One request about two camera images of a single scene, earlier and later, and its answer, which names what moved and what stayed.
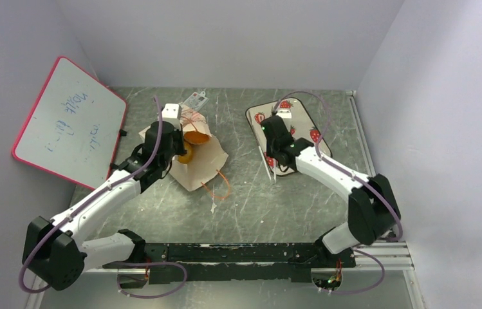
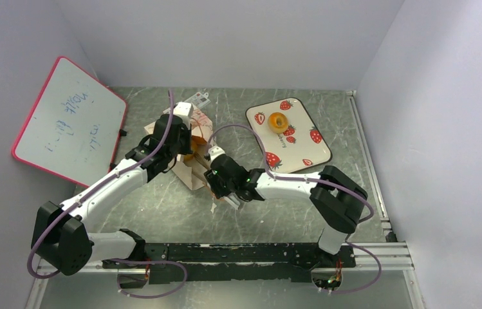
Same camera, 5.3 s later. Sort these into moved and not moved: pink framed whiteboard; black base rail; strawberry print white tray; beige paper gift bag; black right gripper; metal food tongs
Moved: metal food tongs; black right gripper
Not moved: black base rail; strawberry print white tray; beige paper gift bag; pink framed whiteboard
